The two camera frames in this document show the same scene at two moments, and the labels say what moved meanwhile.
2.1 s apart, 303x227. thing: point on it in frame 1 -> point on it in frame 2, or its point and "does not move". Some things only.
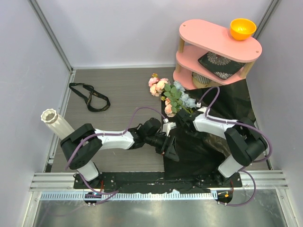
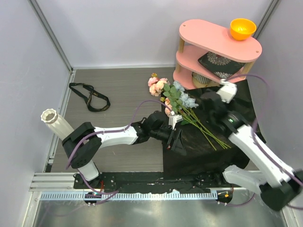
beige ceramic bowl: x=200 y=81 does not move
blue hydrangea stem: x=186 y=102 -> x=191 y=116
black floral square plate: x=223 y=67 does not move
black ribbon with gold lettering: x=88 y=102 does not move
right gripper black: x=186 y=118 -> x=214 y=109
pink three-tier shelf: x=209 y=55 does not move
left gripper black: x=171 y=152 -> x=178 y=146
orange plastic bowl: x=242 y=29 does not move
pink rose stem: x=177 y=109 -> x=169 y=111
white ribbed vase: x=57 y=124 does not move
